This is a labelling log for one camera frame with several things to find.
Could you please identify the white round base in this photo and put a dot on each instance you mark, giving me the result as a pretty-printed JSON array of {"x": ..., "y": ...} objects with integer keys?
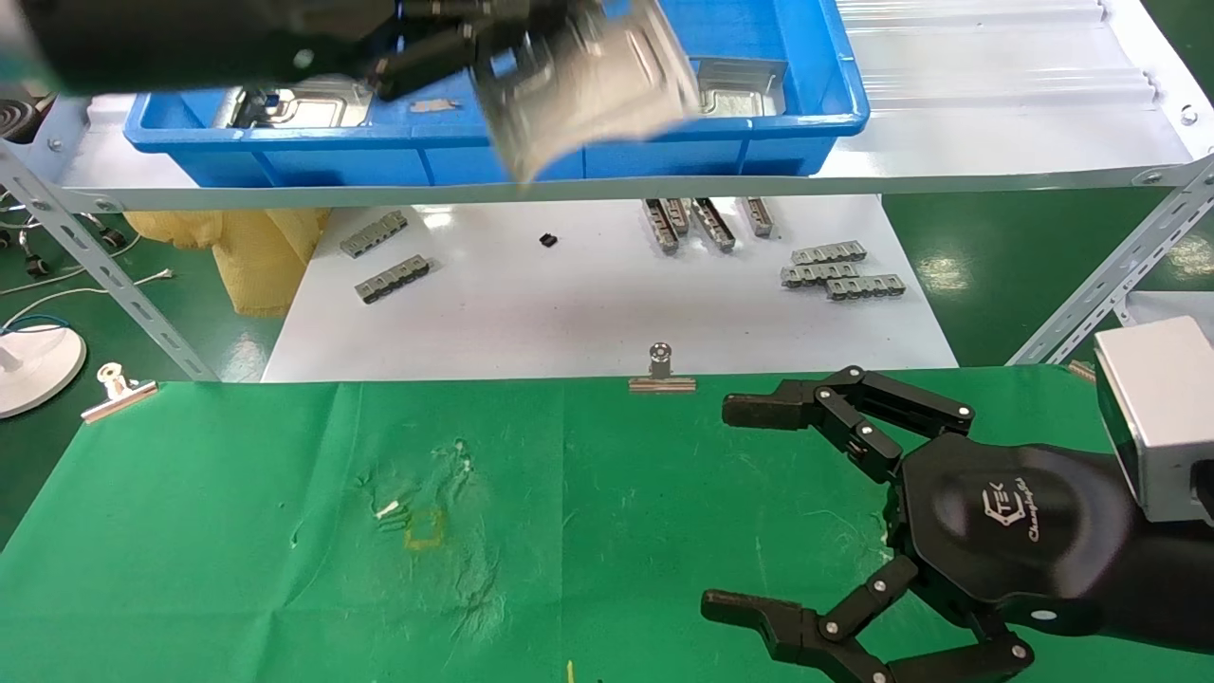
[{"x": 43, "y": 370}]

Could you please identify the grey tape strip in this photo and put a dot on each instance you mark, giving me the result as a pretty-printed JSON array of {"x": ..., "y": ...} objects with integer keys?
[{"x": 434, "y": 105}]

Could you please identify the perforated white rack post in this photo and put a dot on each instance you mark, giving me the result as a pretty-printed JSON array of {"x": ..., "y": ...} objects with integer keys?
[
  {"x": 1110, "y": 275},
  {"x": 95, "y": 266}
]

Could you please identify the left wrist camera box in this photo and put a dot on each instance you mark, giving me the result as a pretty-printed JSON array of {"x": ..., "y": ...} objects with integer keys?
[{"x": 17, "y": 33}]

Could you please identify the small white paper scrap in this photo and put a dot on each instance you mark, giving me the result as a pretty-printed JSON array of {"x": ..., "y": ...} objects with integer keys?
[{"x": 387, "y": 510}]

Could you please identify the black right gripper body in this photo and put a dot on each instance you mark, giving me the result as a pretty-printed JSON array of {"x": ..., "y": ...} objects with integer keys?
[{"x": 1015, "y": 522}]

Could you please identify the blue plastic bin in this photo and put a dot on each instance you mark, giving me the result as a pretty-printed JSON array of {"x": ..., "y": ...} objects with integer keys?
[{"x": 759, "y": 156}]

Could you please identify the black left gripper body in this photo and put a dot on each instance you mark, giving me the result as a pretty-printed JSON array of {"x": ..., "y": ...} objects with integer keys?
[{"x": 275, "y": 38}]

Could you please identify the black coiled object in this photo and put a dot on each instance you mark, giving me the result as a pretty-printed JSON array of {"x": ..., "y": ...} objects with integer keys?
[{"x": 11, "y": 120}]

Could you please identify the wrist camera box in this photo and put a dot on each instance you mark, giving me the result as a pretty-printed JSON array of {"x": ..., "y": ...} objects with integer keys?
[
  {"x": 17, "y": 33},
  {"x": 1157, "y": 417}
]

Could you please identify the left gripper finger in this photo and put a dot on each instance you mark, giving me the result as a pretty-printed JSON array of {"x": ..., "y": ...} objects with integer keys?
[
  {"x": 427, "y": 66},
  {"x": 474, "y": 9}
]

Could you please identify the grey connector strips group top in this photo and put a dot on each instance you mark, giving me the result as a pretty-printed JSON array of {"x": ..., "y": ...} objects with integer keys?
[{"x": 713, "y": 225}]

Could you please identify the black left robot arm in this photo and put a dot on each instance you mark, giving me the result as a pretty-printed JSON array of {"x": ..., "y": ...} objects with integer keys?
[{"x": 95, "y": 43}]

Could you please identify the green table mat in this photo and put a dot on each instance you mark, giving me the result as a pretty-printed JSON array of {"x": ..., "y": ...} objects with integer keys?
[{"x": 379, "y": 569}]

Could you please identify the stamped metal bracket part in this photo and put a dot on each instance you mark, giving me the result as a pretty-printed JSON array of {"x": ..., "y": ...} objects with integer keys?
[
  {"x": 303, "y": 106},
  {"x": 588, "y": 85},
  {"x": 744, "y": 90}
]

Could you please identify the white metal shelf board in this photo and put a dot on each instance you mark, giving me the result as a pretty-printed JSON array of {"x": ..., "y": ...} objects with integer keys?
[{"x": 996, "y": 95}]

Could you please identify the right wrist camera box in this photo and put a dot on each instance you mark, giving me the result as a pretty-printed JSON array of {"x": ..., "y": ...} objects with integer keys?
[{"x": 1157, "y": 417}]

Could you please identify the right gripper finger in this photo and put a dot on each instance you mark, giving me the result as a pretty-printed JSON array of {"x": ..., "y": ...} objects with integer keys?
[
  {"x": 797, "y": 631},
  {"x": 835, "y": 403}
]

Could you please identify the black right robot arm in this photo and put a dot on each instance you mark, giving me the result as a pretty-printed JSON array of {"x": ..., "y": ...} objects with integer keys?
[{"x": 1176, "y": 579}]

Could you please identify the yellow mesh cloth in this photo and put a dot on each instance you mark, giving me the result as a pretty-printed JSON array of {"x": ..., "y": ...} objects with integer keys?
[{"x": 256, "y": 256}]

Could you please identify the grey connector strips group right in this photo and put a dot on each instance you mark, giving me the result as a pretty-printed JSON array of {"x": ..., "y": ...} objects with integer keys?
[{"x": 864, "y": 286}]

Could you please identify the grey connector strips group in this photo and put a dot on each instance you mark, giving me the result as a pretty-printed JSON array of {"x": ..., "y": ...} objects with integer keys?
[
  {"x": 864, "y": 286},
  {"x": 713, "y": 225}
]

